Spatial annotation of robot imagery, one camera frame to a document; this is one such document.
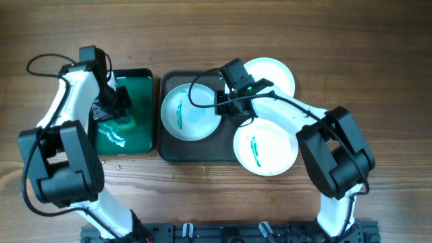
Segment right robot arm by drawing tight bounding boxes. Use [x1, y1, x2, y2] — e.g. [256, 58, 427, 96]
[215, 58, 375, 242]

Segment dark brown serving tray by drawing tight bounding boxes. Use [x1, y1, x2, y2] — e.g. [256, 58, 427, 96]
[157, 71, 251, 163]

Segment left black cable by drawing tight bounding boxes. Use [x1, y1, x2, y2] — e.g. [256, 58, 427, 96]
[20, 53, 122, 242]

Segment right black cable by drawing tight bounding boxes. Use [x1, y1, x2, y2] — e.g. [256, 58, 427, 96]
[187, 67, 371, 237]

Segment green water tray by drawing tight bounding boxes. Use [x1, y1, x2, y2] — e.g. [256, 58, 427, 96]
[88, 68, 154, 156]

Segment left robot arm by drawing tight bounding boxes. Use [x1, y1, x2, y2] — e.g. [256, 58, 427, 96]
[18, 45, 153, 242]

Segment green scrub sponge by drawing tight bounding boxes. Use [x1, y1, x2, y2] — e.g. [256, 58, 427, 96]
[107, 115, 136, 130]

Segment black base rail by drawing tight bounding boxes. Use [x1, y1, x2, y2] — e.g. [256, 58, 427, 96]
[80, 219, 381, 243]

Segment black cable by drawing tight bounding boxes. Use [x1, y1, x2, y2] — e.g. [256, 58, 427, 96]
[187, 67, 371, 237]
[20, 53, 122, 242]

